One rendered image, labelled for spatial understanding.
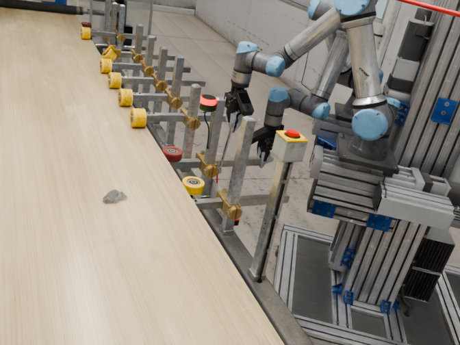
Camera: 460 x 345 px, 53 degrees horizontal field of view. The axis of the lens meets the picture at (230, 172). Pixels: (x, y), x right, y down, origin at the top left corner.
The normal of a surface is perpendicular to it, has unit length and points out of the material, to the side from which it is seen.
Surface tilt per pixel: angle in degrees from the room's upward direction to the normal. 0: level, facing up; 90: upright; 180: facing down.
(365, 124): 97
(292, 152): 90
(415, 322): 0
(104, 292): 0
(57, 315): 0
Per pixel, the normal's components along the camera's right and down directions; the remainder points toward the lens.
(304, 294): 0.18, -0.87
